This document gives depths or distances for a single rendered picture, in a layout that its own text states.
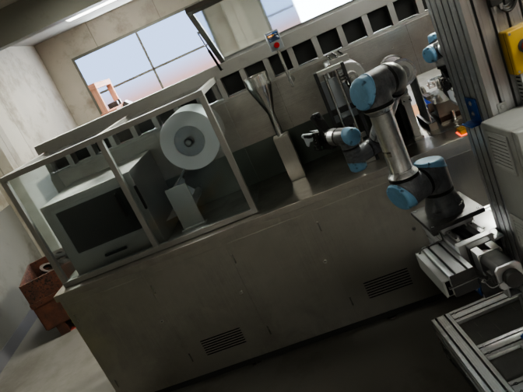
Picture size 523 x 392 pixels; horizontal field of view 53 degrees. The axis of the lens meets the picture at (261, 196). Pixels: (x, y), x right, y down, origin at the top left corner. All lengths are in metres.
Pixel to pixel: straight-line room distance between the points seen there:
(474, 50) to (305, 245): 1.46
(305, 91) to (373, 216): 0.88
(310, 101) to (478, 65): 1.60
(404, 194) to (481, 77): 0.52
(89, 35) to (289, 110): 7.07
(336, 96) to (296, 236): 0.75
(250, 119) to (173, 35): 6.58
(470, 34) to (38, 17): 5.13
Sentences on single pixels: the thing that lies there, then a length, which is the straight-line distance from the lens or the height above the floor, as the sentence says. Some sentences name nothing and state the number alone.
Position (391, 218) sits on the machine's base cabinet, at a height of 0.62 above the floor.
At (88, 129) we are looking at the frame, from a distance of 3.43.
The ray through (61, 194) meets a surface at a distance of 2.99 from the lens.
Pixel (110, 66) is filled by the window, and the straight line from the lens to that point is 9.86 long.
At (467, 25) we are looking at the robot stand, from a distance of 1.74.
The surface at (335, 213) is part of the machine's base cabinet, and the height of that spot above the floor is 0.75.
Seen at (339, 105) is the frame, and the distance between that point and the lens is 2.78.
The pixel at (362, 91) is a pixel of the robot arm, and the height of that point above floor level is 1.42.
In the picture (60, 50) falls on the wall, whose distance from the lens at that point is 10.06.
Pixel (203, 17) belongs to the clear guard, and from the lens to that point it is 2.86.
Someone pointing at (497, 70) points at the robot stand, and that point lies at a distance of 1.79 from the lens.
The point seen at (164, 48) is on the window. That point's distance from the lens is 9.71.
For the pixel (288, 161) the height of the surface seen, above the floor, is 1.02.
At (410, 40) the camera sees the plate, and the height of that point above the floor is 1.34.
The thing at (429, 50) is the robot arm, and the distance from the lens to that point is 2.50.
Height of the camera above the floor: 1.77
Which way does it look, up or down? 17 degrees down
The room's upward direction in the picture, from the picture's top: 25 degrees counter-clockwise
